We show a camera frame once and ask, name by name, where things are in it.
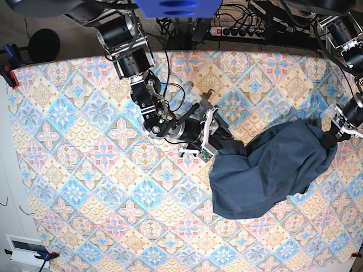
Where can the dark navy t-shirt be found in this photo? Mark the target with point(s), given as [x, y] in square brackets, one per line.
[248, 180]

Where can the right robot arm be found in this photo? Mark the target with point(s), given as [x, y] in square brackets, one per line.
[126, 44]

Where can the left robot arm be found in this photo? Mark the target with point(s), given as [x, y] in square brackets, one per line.
[344, 32]

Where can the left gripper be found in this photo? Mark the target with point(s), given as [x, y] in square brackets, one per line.
[345, 123]

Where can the patterned colourful tablecloth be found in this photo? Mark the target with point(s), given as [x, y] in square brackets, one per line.
[107, 198]

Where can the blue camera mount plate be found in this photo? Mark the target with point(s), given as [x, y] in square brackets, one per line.
[178, 8]

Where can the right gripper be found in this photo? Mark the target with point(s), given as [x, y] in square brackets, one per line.
[194, 135]

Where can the white power strip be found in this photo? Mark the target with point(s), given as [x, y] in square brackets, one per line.
[236, 32]

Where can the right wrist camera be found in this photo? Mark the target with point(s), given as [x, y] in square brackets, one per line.
[205, 155]

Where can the blue orange clamp bottom left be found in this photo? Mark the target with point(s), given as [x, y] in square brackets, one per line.
[42, 256]

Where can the blue orange clamp top left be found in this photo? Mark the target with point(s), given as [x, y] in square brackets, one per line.
[13, 62]

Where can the blue orange clamp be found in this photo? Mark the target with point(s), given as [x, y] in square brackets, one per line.
[42, 256]
[13, 62]

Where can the white wall outlet box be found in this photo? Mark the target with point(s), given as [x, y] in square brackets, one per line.
[24, 250]

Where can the orange clamp bottom right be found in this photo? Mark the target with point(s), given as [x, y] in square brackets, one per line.
[356, 255]

